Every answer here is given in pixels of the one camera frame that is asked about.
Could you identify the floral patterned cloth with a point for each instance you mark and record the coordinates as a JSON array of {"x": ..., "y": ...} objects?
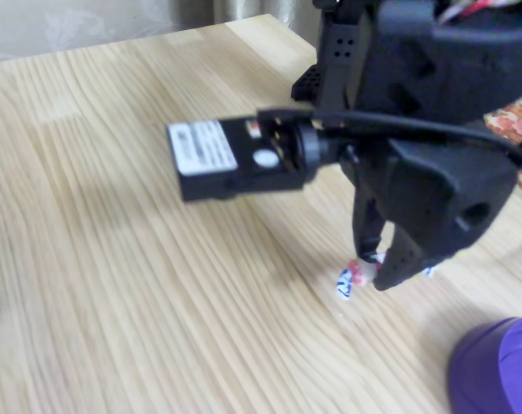
[{"x": 515, "y": 125}]

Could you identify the purple bowl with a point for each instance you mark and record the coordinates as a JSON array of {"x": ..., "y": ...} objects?
[{"x": 476, "y": 371}]

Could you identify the beige curtain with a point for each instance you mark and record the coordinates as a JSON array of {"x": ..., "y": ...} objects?
[{"x": 260, "y": 10}]

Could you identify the black camera box white label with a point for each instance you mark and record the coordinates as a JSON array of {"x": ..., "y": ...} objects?
[{"x": 243, "y": 172}]

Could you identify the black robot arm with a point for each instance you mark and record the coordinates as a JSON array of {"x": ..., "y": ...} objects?
[{"x": 437, "y": 64}]

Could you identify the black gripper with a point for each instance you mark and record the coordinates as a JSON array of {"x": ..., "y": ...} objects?
[{"x": 433, "y": 194}]

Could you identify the red and white candy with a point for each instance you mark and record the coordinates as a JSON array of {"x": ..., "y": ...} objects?
[{"x": 346, "y": 282}]

